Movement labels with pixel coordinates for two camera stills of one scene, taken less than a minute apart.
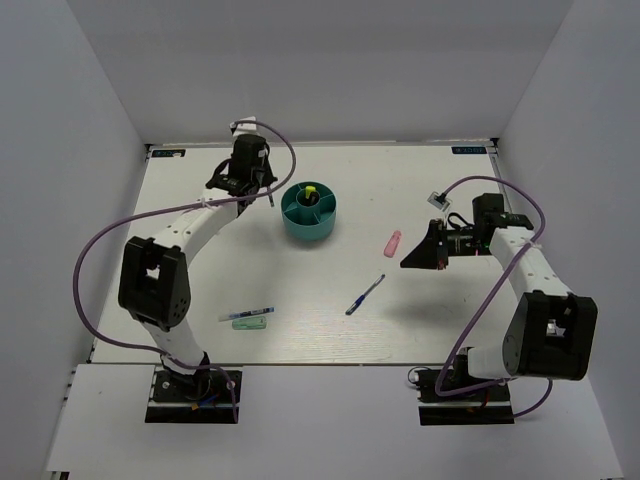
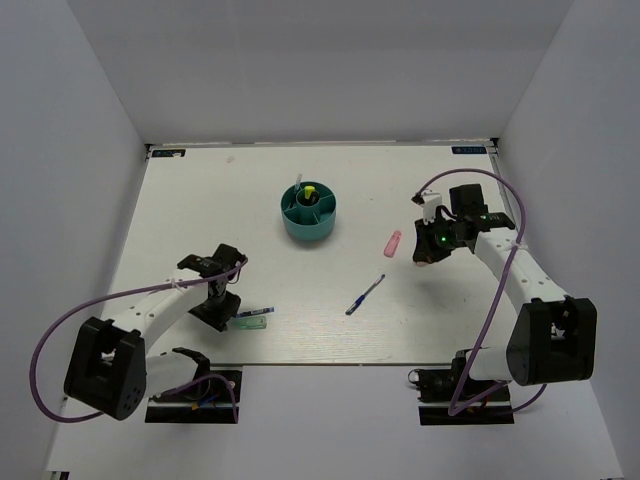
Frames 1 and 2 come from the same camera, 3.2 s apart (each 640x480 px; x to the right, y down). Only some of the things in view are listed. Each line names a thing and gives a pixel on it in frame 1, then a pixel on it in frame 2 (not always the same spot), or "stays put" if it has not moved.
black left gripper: x=269 y=178 to x=216 y=319
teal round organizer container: x=304 y=221 stays put
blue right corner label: x=469 y=150 stays put
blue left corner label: x=168 y=153 stays put
